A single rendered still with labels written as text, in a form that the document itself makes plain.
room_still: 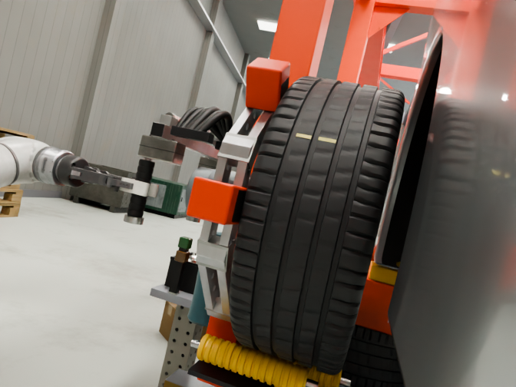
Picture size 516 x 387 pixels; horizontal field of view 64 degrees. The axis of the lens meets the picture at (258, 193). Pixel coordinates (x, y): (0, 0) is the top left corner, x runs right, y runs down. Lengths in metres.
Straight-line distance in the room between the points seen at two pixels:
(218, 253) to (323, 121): 0.31
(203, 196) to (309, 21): 1.04
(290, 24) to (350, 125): 0.92
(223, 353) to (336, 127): 0.54
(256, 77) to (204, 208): 0.30
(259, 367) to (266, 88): 0.59
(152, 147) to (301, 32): 0.85
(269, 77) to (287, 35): 0.77
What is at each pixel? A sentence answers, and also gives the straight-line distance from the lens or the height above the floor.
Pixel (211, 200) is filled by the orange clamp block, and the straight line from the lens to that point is 0.70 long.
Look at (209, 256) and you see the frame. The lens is 0.80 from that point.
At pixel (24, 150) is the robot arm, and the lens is 1.11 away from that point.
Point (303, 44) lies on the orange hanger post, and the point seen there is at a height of 1.44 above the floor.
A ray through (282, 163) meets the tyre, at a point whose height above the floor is 0.94.
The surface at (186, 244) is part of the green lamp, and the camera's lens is 1.52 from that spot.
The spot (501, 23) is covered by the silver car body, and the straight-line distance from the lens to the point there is 0.36.
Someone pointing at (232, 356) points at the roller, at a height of 0.52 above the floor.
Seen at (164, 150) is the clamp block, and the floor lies 0.93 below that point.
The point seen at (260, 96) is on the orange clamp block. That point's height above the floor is 1.08.
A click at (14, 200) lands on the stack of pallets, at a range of 5.17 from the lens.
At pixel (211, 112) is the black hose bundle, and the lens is 0.93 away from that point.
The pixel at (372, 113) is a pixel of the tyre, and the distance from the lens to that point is 0.80.
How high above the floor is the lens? 0.88
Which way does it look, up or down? level
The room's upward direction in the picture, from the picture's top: 13 degrees clockwise
